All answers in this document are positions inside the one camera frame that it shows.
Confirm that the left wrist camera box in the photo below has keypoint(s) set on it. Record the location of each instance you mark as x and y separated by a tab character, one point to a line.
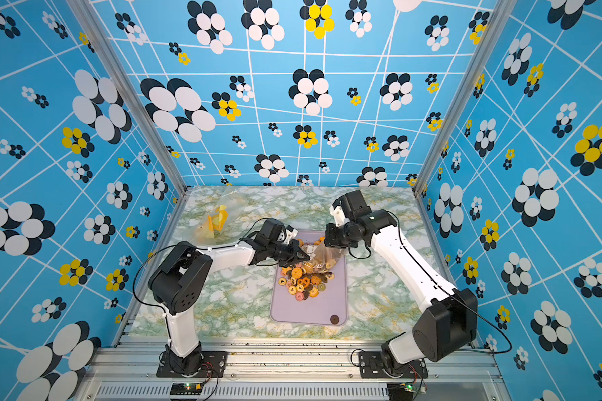
287	234

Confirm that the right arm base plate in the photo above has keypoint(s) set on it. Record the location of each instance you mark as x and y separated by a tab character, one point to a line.
378	365

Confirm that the left aluminium corner post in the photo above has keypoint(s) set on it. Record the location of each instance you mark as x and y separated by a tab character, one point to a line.
87	18

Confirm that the aluminium corner post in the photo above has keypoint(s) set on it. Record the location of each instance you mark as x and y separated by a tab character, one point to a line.
87	18
497	23

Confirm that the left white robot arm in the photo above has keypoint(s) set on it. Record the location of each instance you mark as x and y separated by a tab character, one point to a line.
177	284

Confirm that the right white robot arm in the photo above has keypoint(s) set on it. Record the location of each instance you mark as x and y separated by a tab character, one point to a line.
449	318

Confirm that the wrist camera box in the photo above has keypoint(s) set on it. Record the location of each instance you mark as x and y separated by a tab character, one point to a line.
287	234
349	207

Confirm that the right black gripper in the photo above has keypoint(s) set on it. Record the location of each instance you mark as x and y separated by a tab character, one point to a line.
329	237

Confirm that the right aluminium corner post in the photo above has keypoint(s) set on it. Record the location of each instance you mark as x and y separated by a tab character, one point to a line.
497	23

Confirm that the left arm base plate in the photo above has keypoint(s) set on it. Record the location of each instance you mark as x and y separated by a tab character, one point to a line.
200	365

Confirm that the aluminium front rail frame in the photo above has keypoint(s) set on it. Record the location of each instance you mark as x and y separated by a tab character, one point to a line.
285	369

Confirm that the right green circuit board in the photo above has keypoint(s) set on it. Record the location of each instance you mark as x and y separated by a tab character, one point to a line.
402	392

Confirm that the left green circuit board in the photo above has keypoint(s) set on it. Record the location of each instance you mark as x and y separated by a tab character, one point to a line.
186	390

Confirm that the poured cookies pile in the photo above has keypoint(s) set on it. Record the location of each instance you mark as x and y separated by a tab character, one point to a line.
302	285

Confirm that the lilac rectangular tray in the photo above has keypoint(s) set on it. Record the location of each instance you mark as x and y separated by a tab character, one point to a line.
318	310

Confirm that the ziploc bag of cookies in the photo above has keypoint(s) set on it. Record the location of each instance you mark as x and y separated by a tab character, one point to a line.
229	208

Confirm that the green circuit board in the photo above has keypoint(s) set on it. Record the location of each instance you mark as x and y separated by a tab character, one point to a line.
402	392
186	390

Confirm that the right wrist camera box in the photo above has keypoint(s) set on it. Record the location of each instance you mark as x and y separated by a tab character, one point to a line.
349	207

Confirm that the ziploc cookie bag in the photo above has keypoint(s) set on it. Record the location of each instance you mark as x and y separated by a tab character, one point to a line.
321	258
202	237

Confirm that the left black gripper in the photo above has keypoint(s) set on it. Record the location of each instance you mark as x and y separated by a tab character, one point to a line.
294	255

